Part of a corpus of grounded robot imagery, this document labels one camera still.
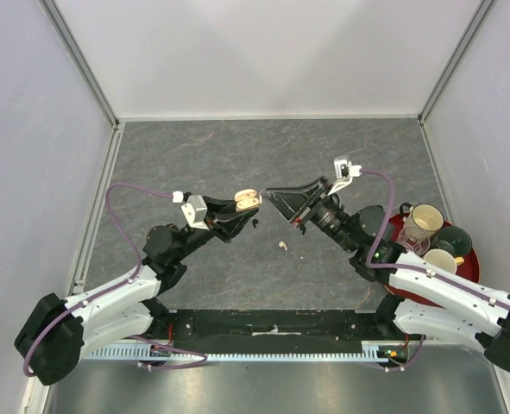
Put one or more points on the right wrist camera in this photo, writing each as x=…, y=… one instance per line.
x=345, y=172

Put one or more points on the red round tray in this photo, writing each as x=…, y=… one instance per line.
x=469, y=269

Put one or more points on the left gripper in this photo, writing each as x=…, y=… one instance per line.
x=223, y=220

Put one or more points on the slotted cable duct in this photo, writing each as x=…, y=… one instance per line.
x=135, y=351

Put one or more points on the beige earbud charging case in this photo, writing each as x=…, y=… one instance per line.
x=246, y=199

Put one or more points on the cream cup with handle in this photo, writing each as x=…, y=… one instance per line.
x=443, y=260

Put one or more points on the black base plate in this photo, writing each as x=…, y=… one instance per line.
x=272, y=331

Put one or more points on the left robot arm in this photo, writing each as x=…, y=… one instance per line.
x=60, y=332

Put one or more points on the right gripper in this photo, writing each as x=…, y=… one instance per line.
x=288, y=201

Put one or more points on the cream mug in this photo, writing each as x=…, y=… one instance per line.
x=421, y=221

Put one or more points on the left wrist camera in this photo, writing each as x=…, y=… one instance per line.
x=195, y=210

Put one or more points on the dark green cup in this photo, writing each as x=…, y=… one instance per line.
x=454, y=240

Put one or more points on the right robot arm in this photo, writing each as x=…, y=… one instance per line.
x=465, y=312

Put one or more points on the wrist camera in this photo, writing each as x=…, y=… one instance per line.
x=345, y=172
x=195, y=210

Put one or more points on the clear glass cup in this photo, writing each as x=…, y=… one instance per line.
x=412, y=241

